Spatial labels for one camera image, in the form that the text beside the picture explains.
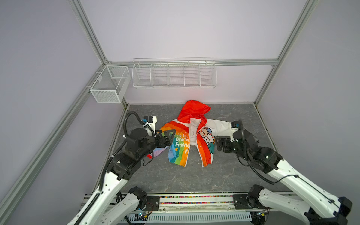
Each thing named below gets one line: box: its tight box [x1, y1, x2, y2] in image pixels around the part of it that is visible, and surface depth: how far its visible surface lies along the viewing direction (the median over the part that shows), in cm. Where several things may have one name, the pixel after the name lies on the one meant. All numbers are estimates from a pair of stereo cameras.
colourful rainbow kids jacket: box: [147, 100, 233, 168], surface depth 98 cm
